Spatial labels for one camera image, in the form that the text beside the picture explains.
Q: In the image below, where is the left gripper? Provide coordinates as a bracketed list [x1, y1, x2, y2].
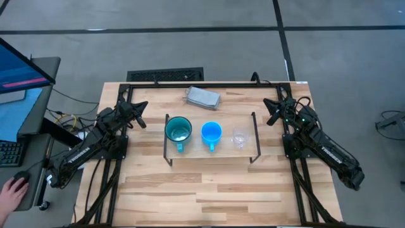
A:
[116, 100, 149, 129]

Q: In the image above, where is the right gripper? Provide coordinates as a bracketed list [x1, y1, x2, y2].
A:
[263, 97, 297, 127]

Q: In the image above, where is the small clear glass cup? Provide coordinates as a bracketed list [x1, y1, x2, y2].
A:
[231, 127, 251, 150]

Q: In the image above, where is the large teal speckled mug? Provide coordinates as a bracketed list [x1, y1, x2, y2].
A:
[164, 116, 194, 154]

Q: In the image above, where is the blue plastic mug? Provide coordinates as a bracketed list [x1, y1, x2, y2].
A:
[201, 121, 223, 153]

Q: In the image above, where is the black floor grille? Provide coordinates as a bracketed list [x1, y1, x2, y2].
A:
[126, 66, 205, 83]

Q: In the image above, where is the folded grey cloth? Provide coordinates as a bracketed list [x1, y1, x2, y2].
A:
[184, 85, 222, 111]

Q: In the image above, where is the grey side desk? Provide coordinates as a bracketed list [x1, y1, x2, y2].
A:
[0, 56, 62, 212]

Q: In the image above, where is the computer monitor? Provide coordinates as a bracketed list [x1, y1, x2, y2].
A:
[0, 37, 57, 95]

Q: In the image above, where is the black computer mouse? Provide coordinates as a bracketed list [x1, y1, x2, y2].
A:
[12, 170, 31, 191]

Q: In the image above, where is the black keyboard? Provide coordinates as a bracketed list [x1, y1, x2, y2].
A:
[0, 140, 21, 168]

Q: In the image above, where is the person's hand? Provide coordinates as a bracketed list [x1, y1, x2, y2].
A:
[0, 177, 30, 224]

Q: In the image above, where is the yellow cable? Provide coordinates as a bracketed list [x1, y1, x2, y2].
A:
[54, 113, 78, 132]

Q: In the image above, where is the black metal table frame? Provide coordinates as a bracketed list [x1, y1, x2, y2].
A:
[71, 80, 343, 228]

